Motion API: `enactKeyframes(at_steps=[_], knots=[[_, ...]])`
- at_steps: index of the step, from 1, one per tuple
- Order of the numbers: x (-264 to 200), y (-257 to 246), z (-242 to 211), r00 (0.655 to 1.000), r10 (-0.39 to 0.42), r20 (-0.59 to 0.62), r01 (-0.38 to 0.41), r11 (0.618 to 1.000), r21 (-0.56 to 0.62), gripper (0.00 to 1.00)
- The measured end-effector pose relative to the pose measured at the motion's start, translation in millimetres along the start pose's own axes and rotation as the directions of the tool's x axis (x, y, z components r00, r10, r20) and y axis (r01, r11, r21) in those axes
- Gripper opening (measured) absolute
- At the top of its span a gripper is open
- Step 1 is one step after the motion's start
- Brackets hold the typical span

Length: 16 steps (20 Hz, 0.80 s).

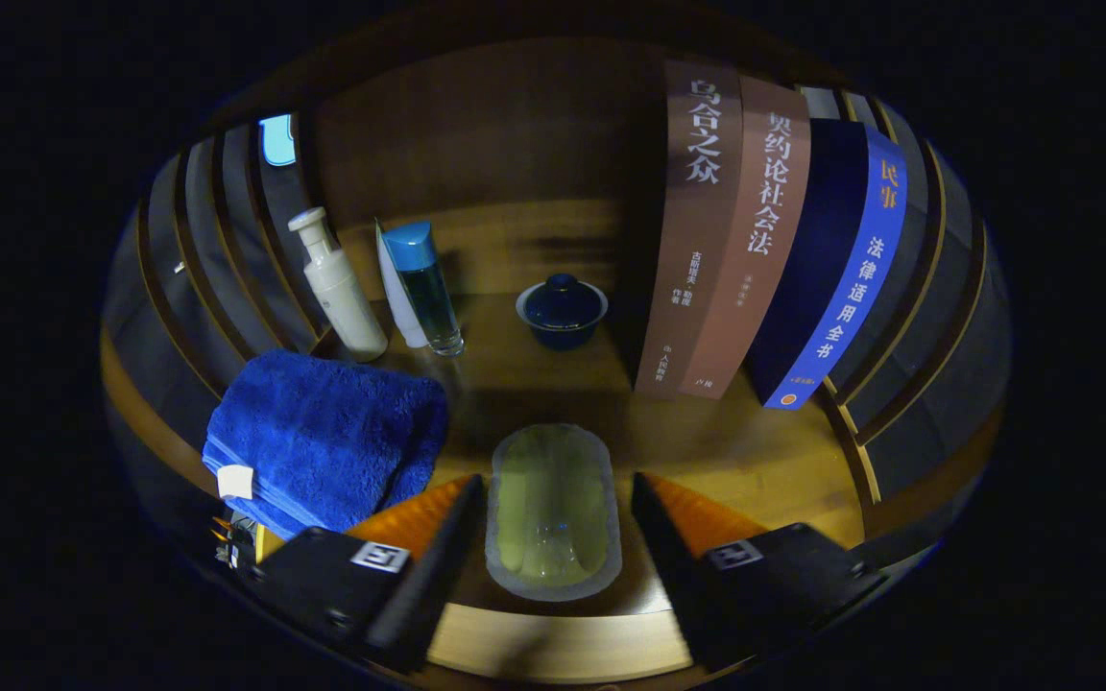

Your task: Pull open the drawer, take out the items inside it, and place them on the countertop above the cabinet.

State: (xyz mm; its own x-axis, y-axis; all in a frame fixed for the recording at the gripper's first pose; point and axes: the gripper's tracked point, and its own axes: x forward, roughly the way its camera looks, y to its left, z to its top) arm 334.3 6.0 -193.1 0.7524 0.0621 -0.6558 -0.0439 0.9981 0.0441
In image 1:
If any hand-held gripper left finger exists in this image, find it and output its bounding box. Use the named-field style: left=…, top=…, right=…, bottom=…
left=251, top=472, right=487, bottom=673

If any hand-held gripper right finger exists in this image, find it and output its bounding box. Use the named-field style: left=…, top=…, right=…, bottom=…
left=630, top=470, right=890, bottom=673

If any pale green scrub brush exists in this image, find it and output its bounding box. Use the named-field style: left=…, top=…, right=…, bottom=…
left=484, top=422, right=624, bottom=604

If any wooden countertop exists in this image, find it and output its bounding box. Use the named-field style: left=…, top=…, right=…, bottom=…
left=102, top=288, right=871, bottom=684

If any brown wooden cabinet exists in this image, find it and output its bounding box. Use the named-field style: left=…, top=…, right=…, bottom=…
left=100, top=19, right=1013, bottom=691

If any folded blue towel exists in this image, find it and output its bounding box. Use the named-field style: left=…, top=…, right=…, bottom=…
left=202, top=348, right=450, bottom=540

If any white tube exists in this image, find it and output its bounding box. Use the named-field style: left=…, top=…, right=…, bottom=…
left=375, top=219, right=429, bottom=349

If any blue capped clear bottle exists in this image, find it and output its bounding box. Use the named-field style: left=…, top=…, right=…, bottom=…
left=382, top=222, right=466, bottom=358

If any dark blue lidded teacup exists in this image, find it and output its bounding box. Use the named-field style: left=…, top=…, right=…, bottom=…
left=516, top=274, right=609, bottom=352

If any white pump bottle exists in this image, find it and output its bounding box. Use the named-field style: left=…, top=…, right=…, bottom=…
left=287, top=206, right=390, bottom=364

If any reddish brown book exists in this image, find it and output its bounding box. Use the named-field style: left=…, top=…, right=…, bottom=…
left=678, top=75, right=813, bottom=401

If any blue book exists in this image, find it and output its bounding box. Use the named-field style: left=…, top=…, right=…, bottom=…
left=747, top=117, right=909, bottom=411

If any dark brown book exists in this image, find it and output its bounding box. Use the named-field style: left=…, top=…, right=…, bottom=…
left=634, top=60, right=744, bottom=399

